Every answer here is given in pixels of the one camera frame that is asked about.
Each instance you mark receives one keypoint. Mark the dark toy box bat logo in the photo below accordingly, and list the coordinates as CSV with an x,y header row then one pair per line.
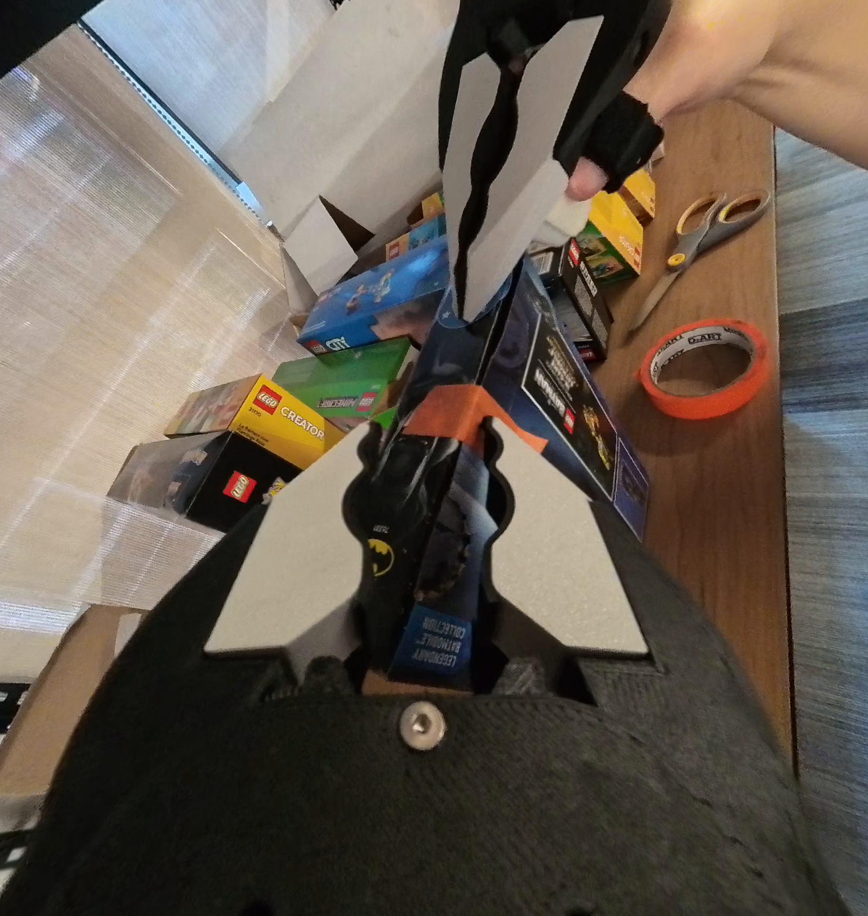
x,y
548,401

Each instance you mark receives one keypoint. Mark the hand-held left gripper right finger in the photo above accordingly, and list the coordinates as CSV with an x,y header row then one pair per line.
x,y
563,572

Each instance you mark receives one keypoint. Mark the wooden desk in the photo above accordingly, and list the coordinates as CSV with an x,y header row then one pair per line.
x,y
706,486

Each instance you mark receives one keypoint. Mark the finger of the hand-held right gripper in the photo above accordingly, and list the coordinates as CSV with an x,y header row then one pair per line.
x,y
462,143
541,129

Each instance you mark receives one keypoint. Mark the small black toy box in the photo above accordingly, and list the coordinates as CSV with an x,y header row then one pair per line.
x,y
584,300

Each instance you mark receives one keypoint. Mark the person's right hand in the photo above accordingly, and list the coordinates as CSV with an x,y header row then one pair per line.
x,y
699,57

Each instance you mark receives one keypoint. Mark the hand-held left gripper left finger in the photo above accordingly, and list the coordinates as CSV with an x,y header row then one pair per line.
x,y
291,572

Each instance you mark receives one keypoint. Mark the yellow green toy box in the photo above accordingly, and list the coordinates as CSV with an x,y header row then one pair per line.
x,y
616,229

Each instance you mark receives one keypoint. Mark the orange tape roll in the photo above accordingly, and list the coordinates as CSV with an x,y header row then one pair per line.
x,y
691,408

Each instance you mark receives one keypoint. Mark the grey yellow scissors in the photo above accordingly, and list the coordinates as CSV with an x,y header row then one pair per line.
x,y
681,247

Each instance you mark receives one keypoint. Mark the blue toy box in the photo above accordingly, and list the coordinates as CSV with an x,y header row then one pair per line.
x,y
377,300

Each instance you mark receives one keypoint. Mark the small yellow toy box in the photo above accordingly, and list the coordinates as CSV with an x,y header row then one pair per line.
x,y
638,190

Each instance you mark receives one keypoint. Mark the black toy box fox picture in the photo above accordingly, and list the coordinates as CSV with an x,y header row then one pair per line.
x,y
212,486

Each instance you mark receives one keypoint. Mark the person's right forearm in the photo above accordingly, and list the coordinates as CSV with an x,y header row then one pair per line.
x,y
834,71

